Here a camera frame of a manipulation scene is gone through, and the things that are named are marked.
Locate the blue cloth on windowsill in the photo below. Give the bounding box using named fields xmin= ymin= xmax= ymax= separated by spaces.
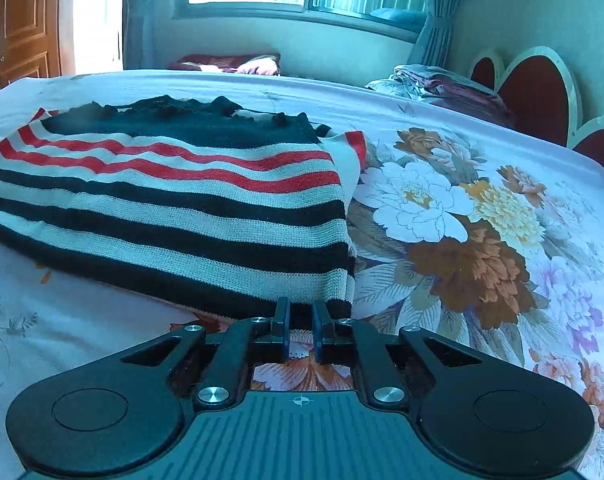
xmin=369 ymin=7 xmax=427 ymax=32

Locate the striped knit sweater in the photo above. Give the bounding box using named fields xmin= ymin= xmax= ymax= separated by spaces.
xmin=0 ymin=95 xmax=369 ymax=361

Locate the dark red pillow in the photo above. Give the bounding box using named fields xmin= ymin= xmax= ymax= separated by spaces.
xmin=169 ymin=52 xmax=283 ymax=77

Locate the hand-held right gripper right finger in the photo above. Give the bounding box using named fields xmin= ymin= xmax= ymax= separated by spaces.
xmin=313 ymin=301 xmax=498 ymax=407

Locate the brown wooden door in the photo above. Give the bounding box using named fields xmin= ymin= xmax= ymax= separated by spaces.
xmin=0 ymin=0 xmax=63 ymax=100

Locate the pile of folded bedding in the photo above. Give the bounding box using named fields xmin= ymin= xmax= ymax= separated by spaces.
xmin=364 ymin=64 xmax=517 ymax=130

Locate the red white wooden headboard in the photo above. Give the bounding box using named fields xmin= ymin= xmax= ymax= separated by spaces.
xmin=469 ymin=46 xmax=604 ymax=183

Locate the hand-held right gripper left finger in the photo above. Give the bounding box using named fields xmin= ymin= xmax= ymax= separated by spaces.
xmin=106 ymin=297 xmax=290 ymax=408

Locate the floral bed sheet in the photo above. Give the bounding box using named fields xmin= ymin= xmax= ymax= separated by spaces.
xmin=0 ymin=70 xmax=604 ymax=480

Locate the blue curtain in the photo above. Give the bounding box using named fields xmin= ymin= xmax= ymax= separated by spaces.
xmin=412 ymin=0 xmax=485 ymax=75
xmin=122 ymin=0 xmax=190 ymax=70

